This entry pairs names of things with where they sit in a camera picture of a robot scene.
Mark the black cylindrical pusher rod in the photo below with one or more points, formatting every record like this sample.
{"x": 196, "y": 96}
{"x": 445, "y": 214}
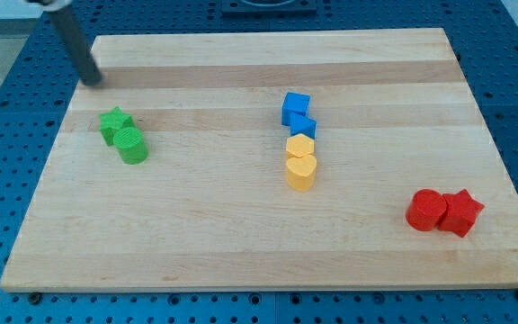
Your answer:
{"x": 68, "y": 29}

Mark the green star block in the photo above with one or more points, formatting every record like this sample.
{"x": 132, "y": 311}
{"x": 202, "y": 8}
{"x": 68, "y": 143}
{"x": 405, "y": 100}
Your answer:
{"x": 113, "y": 121}

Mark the blue cube block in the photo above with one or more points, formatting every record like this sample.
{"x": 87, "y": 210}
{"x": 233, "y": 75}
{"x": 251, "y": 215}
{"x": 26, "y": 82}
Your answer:
{"x": 294, "y": 103}

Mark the red star block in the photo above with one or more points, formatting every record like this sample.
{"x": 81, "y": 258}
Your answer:
{"x": 461, "y": 214}

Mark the green cylinder block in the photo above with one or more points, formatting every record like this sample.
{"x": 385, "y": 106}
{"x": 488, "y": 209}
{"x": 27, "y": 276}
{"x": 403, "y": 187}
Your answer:
{"x": 130, "y": 145}

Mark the yellow hexagon block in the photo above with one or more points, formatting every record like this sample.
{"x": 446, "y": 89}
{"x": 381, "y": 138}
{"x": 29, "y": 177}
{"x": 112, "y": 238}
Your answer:
{"x": 299, "y": 146}

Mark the red cylinder block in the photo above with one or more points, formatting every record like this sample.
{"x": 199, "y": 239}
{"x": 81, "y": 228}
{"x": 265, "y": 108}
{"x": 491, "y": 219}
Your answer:
{"x": 426, "y": 210}

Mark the light wooden board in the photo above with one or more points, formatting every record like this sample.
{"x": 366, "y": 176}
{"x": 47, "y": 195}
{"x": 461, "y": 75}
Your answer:
{"x": 210, "y": 209}

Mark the blue triangle block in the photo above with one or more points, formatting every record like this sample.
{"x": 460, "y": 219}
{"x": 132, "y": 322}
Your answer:
{"x": 300, "y": 124}

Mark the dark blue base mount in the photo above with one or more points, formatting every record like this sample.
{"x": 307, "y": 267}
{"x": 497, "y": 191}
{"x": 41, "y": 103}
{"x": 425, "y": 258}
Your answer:
{"x": 269, "y": 7}

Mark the yellow heart block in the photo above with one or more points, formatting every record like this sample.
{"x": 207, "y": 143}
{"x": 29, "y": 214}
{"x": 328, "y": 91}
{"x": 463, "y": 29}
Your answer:
{"x": 300, "y": 172}

